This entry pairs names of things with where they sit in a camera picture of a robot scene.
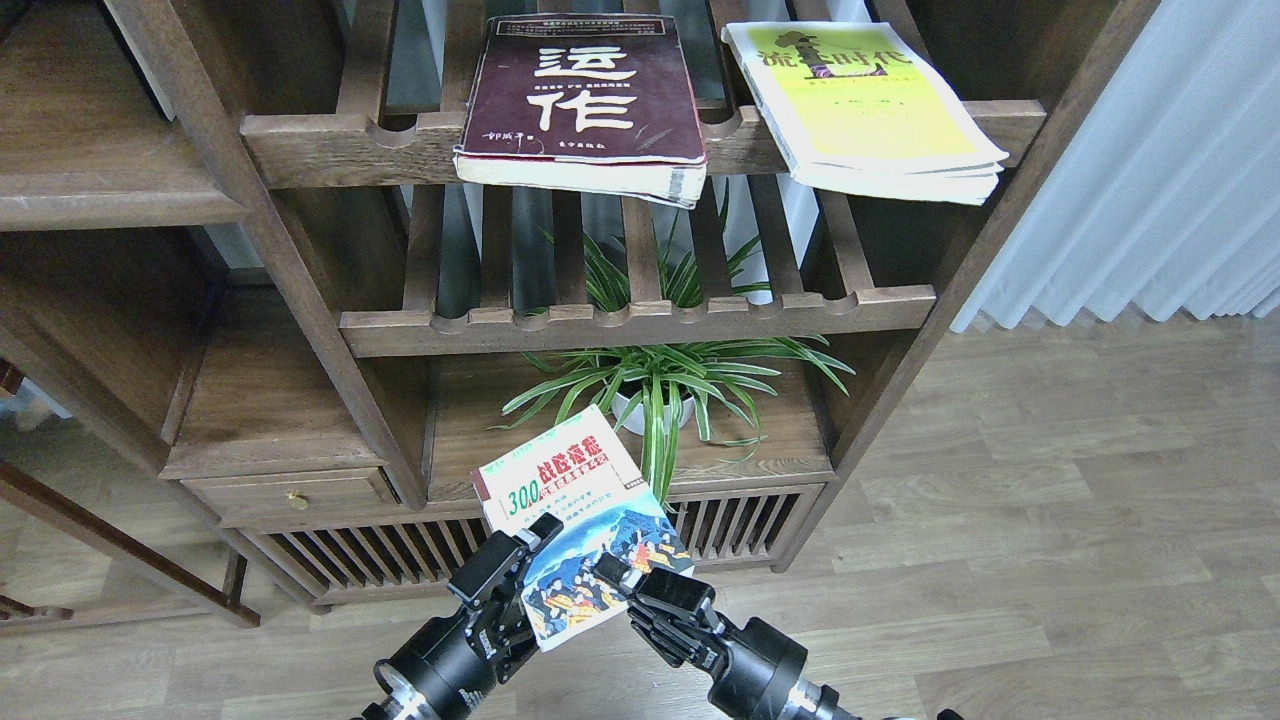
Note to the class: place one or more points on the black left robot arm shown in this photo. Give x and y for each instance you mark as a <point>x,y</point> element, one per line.
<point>451,664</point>

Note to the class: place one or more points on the yellow cover book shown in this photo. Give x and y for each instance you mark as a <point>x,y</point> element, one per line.
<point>853,109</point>

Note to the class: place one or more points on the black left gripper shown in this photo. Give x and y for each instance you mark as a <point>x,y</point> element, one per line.
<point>447,668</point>

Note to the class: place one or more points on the dark wooden bookshelf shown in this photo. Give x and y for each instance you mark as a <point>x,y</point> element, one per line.
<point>235,246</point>

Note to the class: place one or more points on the white pleated curtain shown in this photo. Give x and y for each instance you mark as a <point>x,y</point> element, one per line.
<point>1167,200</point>

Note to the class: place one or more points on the brass drawer knob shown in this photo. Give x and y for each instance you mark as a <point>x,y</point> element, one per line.
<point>296,500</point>

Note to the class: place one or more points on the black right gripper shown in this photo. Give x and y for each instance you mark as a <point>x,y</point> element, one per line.
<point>755,671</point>

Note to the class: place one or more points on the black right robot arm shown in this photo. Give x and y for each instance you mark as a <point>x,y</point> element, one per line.
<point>830,705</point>

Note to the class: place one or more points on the white plant pot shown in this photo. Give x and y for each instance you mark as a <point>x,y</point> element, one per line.
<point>629,407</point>

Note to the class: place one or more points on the maroon book white characters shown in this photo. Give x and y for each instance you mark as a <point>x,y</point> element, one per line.
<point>588,102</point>

